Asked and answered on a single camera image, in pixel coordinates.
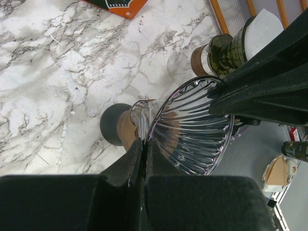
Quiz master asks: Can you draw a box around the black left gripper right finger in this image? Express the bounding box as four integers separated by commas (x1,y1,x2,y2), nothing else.
145,139,274,231

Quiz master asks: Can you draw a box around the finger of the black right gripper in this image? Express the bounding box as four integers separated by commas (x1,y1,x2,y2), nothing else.
209,67,308,127
225,10,308,96

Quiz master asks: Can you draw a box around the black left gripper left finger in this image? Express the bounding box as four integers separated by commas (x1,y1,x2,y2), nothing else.
0,138,142,231

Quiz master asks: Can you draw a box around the white paper coffee filter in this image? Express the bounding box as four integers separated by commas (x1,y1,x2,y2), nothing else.
244,9,283,61

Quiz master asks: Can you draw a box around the green glass dripper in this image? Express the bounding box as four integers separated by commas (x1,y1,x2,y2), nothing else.
208,16,255,78

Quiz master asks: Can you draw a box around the grey ribbed glass dripper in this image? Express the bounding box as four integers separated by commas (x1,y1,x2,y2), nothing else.
129,76,234,176

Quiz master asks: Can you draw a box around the round wooden dripper base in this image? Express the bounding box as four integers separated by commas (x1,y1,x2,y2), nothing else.
116,99,157,154

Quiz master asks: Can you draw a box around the coffee paper filter box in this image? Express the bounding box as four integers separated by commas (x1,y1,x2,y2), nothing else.
85,0,148,20

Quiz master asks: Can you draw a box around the orange wooden rack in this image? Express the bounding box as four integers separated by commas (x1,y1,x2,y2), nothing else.
209,0,308,36

